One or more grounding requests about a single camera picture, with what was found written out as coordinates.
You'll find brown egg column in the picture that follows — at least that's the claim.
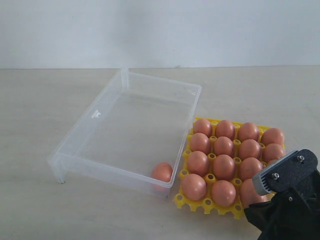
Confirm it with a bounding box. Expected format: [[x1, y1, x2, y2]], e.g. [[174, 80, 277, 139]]
[[238, 157, 263, 182], [238, 139, 262, 160], [266, 159, 278, 167], [262, 143, 286, 163]]

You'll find brown egg second row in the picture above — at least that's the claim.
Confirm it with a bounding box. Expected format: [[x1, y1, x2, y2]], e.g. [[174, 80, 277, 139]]
[[239, 178, 268, 208]]

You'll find yellow plastic egg tray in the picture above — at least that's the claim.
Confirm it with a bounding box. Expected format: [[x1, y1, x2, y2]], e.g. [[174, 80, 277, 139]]
[[174, 118, 273, 218]]

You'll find brown egg corner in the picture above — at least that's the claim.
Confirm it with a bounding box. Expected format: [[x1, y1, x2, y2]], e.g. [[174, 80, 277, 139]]
[[151, 162, 173, 193]]

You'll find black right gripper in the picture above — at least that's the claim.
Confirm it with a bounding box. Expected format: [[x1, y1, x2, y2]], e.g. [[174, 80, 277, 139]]
[[244, 170, 320, 240]]

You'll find clear plastic bin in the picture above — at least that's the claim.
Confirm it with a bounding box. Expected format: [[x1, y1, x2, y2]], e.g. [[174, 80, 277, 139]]
[[48, 69, 202, 198]]

